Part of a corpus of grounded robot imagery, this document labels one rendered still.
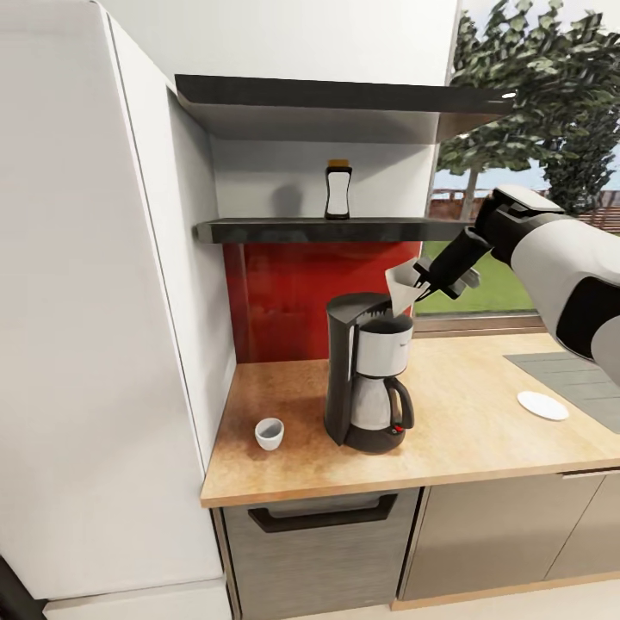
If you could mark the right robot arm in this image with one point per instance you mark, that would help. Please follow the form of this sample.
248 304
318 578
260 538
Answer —
571 270

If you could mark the dishwasher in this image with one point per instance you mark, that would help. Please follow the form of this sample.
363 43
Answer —
297 557

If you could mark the bottle of coffee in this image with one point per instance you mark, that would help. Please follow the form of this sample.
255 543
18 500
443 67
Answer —
338 175

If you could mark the saucer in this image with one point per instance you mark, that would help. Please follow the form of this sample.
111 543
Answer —
543 405

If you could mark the countertop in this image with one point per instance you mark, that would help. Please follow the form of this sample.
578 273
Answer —
468 426

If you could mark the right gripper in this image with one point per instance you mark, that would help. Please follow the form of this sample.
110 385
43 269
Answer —
443 273

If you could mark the coffee cup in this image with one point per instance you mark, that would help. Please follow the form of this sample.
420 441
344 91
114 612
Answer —
269 432

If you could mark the paper coffee filter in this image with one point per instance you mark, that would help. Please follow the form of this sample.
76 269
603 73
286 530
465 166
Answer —
401 283

